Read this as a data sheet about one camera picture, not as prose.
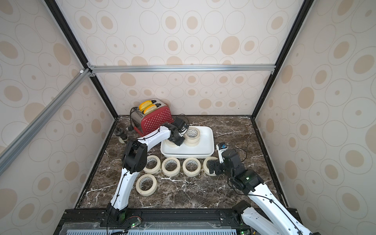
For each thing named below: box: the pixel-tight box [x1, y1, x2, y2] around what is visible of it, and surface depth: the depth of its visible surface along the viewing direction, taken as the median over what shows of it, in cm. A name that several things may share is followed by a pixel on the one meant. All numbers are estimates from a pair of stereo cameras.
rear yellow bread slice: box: [138, 100, 153, 112], surface depth 100 cm
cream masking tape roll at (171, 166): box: [161, 157, 181, 177], surface depth 93 cm
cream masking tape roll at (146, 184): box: [135, 173, 158, 197], surface depth 85 cm
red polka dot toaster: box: [131, 98, 174, 136], surface depth 102 cm
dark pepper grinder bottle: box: [118, 133, 129, 144], surface depth 99 cm
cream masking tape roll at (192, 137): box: [184, 126, 201, 148], surface depth 102 cm
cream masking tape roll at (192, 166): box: [182, 157, 202, 177], surface depth 92 cm
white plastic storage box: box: [160, 126, 215, 159], surface depth 102 cm
